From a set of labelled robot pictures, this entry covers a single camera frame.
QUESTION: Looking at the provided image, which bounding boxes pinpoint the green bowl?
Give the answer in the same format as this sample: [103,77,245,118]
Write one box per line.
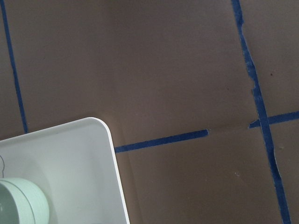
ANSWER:
[0,178,50,224]

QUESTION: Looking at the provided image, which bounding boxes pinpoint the cream bear serving tray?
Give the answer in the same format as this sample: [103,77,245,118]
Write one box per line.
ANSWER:
[0,117,129,224]

